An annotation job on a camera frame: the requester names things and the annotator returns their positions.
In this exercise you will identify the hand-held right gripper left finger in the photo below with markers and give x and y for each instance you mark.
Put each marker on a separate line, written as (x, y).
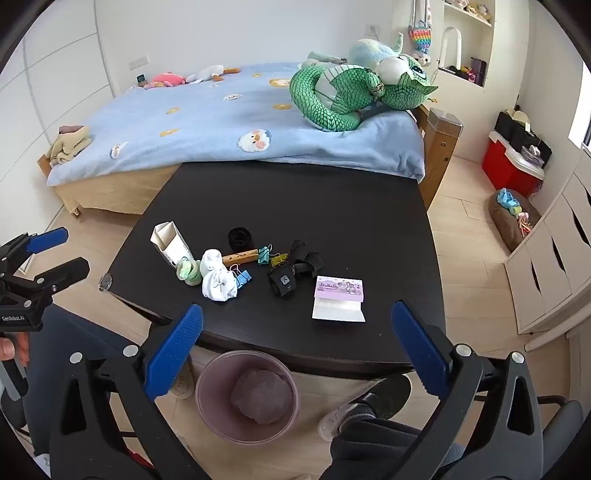
(175, 355)

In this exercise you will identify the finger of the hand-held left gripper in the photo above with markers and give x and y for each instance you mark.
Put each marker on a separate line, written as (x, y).
(46, 240)
(60, 273)

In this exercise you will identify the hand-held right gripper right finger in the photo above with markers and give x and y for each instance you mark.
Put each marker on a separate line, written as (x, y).
(420, 355)

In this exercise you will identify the pink plastic bin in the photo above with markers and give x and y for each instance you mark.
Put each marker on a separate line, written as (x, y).
(217, 415)

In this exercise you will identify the green sock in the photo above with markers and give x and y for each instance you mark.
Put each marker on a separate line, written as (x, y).
(189, 274)

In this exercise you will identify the white cloth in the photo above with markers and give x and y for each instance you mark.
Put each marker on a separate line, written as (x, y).
(217, 277)

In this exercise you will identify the purple and white packet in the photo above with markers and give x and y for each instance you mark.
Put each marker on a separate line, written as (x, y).
(339, 288)

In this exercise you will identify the white paper carton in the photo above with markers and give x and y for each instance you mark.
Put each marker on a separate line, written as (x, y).
(171, 247)

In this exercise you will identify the yellow binder clip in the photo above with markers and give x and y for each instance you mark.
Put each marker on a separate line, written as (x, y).
(278, 261)

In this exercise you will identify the person's left hand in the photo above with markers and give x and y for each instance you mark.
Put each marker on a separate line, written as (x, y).
(7, 350)

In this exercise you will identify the person's left slipper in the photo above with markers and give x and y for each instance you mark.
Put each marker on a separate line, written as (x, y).
(184, 387)

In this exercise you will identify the clear table corner guard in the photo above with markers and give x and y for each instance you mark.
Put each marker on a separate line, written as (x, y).
(105, 282)

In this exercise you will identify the person's right shoe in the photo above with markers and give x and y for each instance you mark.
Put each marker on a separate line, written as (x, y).
(369, 401)

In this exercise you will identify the bed with blue blanket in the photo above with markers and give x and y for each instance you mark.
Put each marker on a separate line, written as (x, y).
(120, 189)

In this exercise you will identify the folded beige clothes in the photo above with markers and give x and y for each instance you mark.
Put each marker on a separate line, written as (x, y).
(69, 145)

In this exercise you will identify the person's right leg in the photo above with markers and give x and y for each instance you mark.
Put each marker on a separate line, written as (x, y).
(383, 447)

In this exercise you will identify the blue binder clip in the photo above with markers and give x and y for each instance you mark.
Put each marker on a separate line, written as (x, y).
(244, 278)

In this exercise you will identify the wooden clothespin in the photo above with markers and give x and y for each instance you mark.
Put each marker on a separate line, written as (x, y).
(244, 256)

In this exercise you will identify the white pole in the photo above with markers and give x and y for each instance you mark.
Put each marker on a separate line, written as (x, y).
(549, 339)

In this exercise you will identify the teal binder clip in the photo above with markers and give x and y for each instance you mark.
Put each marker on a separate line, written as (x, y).
(264, 255)

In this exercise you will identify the black wooden table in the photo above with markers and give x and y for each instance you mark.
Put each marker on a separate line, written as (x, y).
(369, 221)

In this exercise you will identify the brown floor cushion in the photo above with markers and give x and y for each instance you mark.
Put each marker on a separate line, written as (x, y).
(505, 226)

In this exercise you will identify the office chair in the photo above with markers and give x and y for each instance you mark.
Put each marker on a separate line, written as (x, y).
(565, 420)

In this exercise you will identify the white cabinet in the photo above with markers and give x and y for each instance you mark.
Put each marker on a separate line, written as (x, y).
(554, 258)

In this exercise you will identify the white wardrobe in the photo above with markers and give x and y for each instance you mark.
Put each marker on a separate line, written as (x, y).
(55, 69)

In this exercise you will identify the light blue toy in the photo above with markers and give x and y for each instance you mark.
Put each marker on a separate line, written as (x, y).
(507, 199)

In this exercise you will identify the small alarm clock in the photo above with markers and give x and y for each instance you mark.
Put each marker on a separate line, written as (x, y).
(140, 80)

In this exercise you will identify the pink plush toy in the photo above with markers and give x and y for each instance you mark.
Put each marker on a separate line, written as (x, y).
(168, 79)

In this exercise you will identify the light blue printed blanket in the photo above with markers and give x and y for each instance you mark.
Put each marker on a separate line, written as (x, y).
(207, 115)

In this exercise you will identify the red cooler box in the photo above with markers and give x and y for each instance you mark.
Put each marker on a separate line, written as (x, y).
(501, 161)

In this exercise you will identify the white goose plush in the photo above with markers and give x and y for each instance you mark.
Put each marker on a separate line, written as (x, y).
(207, 73)

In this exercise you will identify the black storage bag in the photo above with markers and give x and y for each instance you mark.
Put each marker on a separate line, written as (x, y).
(508, 127)

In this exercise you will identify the green dragon plush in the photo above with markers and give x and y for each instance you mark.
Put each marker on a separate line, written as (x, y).
(332, 92)

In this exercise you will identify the white arch lamp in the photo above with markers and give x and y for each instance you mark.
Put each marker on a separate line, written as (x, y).
(442, 50)

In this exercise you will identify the teal plush toy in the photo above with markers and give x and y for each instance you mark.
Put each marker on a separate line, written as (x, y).
(369, 50)

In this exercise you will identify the rainbow pop bag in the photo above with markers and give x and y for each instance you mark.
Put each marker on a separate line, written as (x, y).
(421, 39)

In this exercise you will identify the white wall socket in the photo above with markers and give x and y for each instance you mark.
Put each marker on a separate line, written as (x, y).
(137, 62)

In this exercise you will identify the white wall shelf unit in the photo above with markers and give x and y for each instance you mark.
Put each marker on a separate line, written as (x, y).
(489, 50)

